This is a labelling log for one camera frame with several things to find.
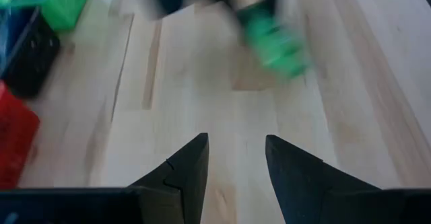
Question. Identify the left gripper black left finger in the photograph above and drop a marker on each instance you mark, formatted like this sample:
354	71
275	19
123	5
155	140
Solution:
182	183

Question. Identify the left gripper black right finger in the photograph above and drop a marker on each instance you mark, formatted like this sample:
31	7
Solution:
303	190

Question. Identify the green travel shampoo bottle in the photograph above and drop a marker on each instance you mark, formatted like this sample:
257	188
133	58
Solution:
276	45

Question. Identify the green plastic basket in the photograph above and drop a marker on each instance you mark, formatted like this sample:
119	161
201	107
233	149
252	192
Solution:
67	5

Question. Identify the black plastic basket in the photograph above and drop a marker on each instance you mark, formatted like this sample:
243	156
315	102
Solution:
33	62

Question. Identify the blue plastic basket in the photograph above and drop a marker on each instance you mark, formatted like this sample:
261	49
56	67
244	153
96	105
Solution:
13	29

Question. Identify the red plastic basket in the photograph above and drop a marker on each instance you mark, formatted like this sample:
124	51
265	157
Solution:
15	136

